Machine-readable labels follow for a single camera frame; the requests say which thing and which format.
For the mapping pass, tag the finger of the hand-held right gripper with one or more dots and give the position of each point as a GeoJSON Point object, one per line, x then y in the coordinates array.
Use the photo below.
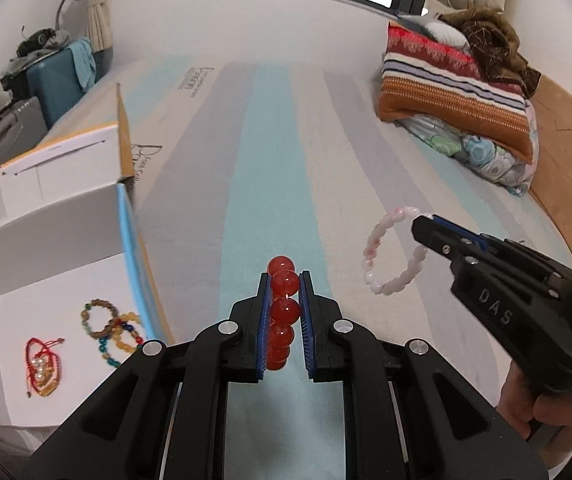
{"type": "Point", "coordinates": [515, 255]}
{"type": "Point", "coordinates": [435, 237]}

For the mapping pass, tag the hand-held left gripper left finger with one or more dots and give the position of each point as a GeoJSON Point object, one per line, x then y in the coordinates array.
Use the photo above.
{"type": "Point", "coordinates": [264, 325]}

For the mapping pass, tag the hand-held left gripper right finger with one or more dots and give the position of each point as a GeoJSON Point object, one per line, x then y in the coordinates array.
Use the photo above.
{"type": "Point", "coordinates": [307, 325]}

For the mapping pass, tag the white cardboard box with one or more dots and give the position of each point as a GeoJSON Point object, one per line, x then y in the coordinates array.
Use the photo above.
{"type": "Point", "coordinates": [66, 240]}

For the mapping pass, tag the person's right hand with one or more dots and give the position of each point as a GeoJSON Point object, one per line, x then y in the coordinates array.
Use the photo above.
{"type": "Point", "coordinates": [513, 400]}

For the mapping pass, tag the floral quilt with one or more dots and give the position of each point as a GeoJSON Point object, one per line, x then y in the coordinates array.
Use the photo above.
{"type": "Point", "coordinates": [485, 160]}

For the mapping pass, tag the striped knit pillow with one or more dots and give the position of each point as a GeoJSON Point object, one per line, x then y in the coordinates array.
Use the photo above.
{"type": "Point", "coordinates": [445, 95]}

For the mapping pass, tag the striped mattress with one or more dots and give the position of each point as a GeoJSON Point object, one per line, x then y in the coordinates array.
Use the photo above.
{"type": "Point", "coordinates": [276, 160]}

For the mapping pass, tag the brown fuzzy blanket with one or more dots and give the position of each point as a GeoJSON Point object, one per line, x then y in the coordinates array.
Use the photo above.
{"type": "Point", "coordinates": [490, 40]}

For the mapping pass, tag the white pillow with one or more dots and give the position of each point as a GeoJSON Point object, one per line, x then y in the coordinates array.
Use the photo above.
{"type": "Point", "coordinates": [445, 32]}

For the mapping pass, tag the teal suitcase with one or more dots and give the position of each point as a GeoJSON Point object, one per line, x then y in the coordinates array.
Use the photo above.
{"type": "Point", "coordinates": [56, 90]}

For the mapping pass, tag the teal cloth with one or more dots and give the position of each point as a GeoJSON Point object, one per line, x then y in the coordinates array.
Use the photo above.
{"type": "Point", "coordinates": [83, 65]}

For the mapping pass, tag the grey suitcase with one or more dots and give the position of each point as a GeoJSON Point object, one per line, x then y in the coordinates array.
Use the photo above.
{"type": "Point", "coordinates": [1, 130]}

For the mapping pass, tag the black bag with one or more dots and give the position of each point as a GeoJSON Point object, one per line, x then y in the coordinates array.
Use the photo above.
{"type": "Point", "coordinates": [41, 40]}

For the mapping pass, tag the wooden bed frame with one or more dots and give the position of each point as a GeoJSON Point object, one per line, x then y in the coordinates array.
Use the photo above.
{"type": "Point", "coordinates": [555, 160]}

